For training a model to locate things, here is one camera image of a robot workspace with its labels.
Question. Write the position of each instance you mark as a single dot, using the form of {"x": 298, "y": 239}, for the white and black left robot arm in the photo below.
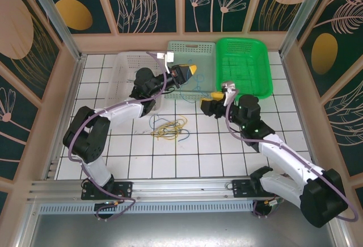
{"x": 119, "y": 112}

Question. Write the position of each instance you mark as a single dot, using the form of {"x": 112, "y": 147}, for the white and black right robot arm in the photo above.
{"x": 286, "y": 156}

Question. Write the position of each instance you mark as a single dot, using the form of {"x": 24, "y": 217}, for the pale mint plastic basket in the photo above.
{"x": 204, "y": 54}

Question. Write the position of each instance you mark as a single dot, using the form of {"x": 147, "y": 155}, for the white plastic basket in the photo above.
{"x": 124, "y": 68}

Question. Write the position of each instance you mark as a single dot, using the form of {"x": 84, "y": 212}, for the bright green plastic basket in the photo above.
{"x": 242, "y": 65}

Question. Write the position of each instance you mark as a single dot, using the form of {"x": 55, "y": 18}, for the grey metal floor plate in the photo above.
{"x": 181, "y": 231}

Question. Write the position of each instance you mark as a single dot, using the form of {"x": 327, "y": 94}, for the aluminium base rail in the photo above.
{"x": 181, "y": 186}

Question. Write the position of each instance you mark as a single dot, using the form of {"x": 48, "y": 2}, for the aluminium corner post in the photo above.
{"x": 56, "y": 20}
{"x": 303, "y": 14}

